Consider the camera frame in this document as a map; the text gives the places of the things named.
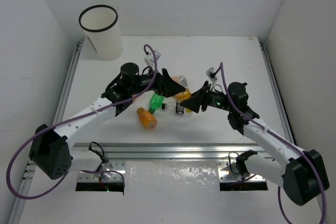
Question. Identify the white cylindrical bin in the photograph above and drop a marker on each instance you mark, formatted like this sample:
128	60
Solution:
101	25

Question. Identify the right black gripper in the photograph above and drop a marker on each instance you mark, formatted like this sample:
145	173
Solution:
193	103

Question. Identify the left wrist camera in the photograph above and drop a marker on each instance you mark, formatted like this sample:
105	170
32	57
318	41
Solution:
149	59

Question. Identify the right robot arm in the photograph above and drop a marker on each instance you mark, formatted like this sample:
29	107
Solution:
300	173

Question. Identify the white foam pad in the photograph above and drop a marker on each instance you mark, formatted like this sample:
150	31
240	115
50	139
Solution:
154	177

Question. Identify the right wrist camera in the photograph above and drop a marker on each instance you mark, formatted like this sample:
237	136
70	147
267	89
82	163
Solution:
212	74

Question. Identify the clear bottle black label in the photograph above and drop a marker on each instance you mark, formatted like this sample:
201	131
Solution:
174	108

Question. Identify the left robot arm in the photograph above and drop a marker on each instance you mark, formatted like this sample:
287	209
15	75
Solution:
52	150

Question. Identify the aluminium frame rail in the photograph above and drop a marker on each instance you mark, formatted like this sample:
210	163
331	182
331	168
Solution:
206	136

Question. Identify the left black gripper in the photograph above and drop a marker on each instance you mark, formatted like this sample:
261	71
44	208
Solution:
161	84

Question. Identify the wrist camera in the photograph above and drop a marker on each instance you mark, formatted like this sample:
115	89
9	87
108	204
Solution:
149	59
212	74

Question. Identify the green plastic bottle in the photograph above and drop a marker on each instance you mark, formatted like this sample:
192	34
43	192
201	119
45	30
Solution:
155	102

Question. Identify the clear bottle orange label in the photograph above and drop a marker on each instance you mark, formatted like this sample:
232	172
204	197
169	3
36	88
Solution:
181	80

